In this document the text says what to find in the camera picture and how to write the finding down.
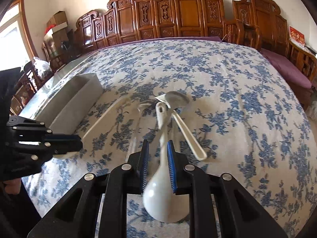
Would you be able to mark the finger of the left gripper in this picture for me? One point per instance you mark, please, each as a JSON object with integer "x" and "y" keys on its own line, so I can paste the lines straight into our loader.
{"x": 61, "y": 144}

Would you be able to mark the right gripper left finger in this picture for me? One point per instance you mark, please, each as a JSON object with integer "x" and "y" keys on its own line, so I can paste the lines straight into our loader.
{"x": 137, "y": 177}

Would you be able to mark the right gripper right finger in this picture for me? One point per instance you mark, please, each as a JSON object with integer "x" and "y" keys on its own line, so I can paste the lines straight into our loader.
{"x": 180, "y": 171}

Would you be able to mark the white ceramic soup spoon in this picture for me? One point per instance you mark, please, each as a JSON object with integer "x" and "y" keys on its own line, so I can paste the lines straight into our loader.
{"x": 158, "y": 198}

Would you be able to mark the long white plastic utensil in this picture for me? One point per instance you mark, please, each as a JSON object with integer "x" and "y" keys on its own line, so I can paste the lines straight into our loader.
{"x": 103, "y": 119}

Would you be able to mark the person's left hand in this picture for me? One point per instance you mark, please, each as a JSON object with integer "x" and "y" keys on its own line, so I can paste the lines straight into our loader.
{"x": 12, "y": 187}

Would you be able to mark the wooden side chair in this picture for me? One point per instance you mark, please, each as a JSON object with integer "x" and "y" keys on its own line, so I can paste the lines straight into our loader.
{"x": 26, "y": 87}

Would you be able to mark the white plastic bag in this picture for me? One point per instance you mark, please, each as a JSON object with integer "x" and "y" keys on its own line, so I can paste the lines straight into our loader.
{"x": 42, "y": 67}

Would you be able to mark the cardboard boxes stack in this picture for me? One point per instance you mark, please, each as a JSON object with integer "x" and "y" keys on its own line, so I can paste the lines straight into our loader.
{"x": 56, "y": 38}

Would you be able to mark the purple sofa cushion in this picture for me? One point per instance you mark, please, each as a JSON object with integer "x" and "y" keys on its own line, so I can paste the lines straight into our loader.
{"x": 288, "y": 70}

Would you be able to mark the carved wooden sofa back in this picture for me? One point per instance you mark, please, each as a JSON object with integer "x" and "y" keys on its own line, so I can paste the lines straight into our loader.
{"x": 256, "y": 23}

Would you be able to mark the red card on armrest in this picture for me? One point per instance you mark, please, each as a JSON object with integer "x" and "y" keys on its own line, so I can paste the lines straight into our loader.
{"x": 297, "y": 37}

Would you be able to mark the metal spoon white handle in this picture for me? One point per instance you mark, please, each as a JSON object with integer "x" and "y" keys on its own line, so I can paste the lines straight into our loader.
{"x": 173, "y": 100}

